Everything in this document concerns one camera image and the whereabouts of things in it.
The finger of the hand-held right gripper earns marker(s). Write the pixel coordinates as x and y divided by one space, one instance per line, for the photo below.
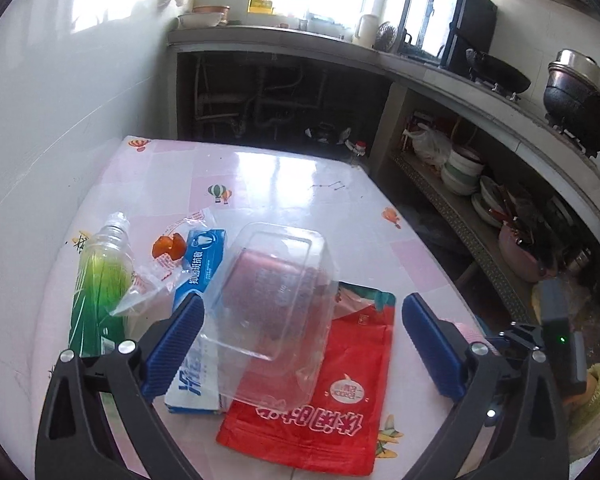
515 334

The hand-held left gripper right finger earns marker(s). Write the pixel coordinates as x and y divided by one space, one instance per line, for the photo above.
432 345

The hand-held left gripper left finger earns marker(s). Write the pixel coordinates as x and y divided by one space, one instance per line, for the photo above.
175 345

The clear plastic bag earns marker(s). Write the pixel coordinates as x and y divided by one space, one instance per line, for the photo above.
145 285

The blue white toothpaste box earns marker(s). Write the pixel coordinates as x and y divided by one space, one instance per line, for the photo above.
202 260

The red snack bag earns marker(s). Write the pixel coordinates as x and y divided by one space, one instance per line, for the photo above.
345 390

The green plastic bottle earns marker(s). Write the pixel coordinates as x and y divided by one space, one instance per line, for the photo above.
97 280

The clear plastic food container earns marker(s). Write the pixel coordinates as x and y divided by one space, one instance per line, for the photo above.
290 240

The green fluffy cushion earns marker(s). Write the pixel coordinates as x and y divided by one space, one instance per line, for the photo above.
595 395

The pink basin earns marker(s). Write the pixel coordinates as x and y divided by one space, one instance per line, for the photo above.
522 257

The orange food scrap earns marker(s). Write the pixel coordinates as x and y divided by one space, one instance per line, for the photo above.
169 247

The patterned lower shelf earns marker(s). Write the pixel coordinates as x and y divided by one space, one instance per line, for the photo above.
460 220

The stack of plates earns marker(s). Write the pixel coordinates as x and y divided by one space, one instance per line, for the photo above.
490 202

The stack of white bowls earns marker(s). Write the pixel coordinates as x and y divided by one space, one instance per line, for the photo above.
461 172

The white plastic bag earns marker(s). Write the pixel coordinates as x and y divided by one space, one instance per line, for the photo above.
430 145

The small red-capped bottle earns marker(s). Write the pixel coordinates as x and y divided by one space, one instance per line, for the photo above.
360 149

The black pot with steel lid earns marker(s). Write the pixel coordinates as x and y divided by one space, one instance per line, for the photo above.
577 100

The black wok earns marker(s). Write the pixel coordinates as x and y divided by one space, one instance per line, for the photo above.
497 74

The concrete kitchen counter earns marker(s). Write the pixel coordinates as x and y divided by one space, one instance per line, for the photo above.
430 77

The black microwave oven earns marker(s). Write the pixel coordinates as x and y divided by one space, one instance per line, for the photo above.
470 25

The metal strainer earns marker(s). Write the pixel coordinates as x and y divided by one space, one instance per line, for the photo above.
386 36

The cream mug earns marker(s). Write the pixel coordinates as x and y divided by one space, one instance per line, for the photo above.
365 31

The white bowl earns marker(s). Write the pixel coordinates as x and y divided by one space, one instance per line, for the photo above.
200 21

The copper pot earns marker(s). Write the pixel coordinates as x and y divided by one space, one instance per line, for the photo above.
212 10

